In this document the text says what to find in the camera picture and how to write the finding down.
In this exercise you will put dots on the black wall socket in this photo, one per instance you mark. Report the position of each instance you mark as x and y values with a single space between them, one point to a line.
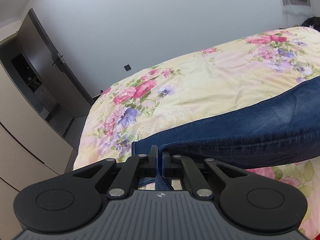
127 67

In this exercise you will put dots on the pile of dark clothes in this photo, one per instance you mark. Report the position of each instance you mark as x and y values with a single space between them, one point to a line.
313 22

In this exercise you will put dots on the floral yellow bed quilt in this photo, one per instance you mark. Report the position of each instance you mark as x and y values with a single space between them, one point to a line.
195 86

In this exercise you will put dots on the blue denim jeans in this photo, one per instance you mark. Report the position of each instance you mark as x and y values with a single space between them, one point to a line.
278 131

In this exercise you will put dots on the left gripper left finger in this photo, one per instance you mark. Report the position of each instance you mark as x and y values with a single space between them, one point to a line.
74 199

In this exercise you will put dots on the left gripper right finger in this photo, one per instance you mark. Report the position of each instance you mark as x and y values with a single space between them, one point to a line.
249 201

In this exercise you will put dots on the beige wardrobe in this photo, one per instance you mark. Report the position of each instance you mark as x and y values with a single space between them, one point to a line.
31 151

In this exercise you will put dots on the dark brown door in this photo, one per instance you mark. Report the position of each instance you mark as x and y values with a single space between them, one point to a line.
51 67

